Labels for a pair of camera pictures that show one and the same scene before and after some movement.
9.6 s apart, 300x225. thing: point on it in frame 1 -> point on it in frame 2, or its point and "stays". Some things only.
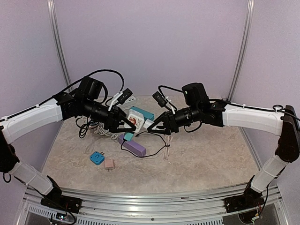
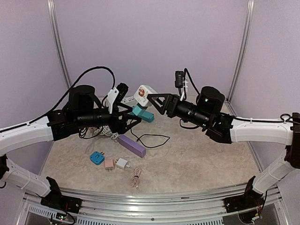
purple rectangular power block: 133,145 stays
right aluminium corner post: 250,8 stays
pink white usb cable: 168,138 -> 135,180
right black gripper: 169,119 -> 171,101
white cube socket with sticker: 137,118 -> 140,95
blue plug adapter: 97,158 stays
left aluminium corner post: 53,14 stays
